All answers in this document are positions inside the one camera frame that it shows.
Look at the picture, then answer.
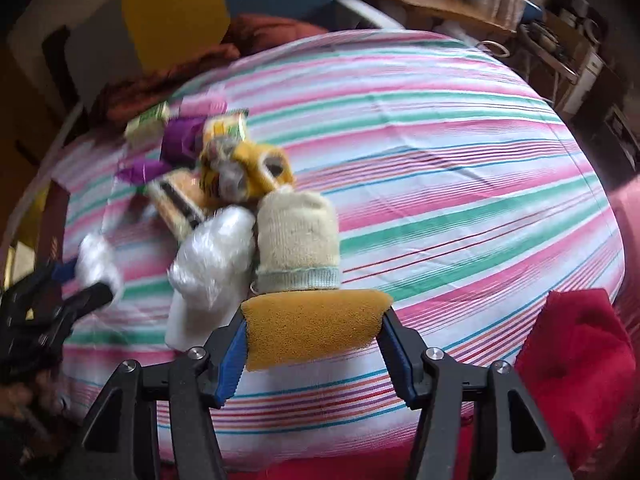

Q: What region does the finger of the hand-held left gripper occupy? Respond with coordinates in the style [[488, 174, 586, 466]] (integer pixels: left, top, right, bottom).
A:
[[47, 281, 115, 328], [27, 257, 83, 291]]

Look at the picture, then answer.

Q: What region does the grey yellow blue headboard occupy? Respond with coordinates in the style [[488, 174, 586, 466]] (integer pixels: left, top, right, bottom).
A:
[[10, 0, 336, 111]]

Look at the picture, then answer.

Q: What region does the brown cloth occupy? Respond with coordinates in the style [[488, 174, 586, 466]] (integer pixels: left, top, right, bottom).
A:
[[97, 14, 321, 121]]

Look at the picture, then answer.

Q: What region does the green tea box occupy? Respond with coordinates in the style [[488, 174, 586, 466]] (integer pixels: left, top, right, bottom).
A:
[[124, 101, 172, 146]]

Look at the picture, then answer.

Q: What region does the mustard yellow sponge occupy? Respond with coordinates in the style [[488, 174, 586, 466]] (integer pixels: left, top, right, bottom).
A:
[[241, 289, 395, 372]]

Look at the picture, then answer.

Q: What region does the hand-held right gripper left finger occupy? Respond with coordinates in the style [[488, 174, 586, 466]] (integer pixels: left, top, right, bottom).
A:
[[65, 310, 251, 480]]

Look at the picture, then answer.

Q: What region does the purple candy wrapper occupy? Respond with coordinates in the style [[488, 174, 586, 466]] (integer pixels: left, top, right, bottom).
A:
[[115, 159, 171, 186], [160, 116, 208, 166]]

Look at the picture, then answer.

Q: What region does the gold tin box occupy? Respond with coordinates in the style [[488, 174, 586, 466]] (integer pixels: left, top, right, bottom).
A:
[[0, 180, 71, 286]]

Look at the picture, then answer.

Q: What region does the metal wire ring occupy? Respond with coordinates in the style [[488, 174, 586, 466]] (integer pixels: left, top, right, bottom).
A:
[[475, 40, 511, 58]]

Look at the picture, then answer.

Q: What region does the white plastic bag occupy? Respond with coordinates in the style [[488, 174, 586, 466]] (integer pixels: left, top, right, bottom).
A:
[[75, 232, 125, 306], [167, 205, 257, 311]]

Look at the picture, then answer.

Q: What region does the red cloth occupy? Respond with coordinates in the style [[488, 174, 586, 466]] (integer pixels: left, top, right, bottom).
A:
[[515, 287, 636, 466]]

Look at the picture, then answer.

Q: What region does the rice cracker snack packet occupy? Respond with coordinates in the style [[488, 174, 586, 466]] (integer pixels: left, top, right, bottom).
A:
[[145, 170, 208, 238]]

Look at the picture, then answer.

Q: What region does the wooden shelf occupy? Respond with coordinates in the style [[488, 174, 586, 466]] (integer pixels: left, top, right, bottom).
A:
[[360, 0, 516, 36]]

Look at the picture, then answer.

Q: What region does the beige knitted sock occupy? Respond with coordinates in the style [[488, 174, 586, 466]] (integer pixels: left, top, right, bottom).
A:
[[254, 186, 342, 293]]

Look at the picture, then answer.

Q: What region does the cluttered storage rack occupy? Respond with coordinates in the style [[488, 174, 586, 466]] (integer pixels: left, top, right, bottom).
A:
[[515, 0, 640, 181]]

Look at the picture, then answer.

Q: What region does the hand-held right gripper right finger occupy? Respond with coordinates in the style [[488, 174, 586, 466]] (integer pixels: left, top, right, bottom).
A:
[[377, 307, 576, 480]]

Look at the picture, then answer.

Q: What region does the yellow green snack packet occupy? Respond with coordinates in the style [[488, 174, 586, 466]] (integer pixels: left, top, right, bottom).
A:
[[201, 109, 250, 147]]

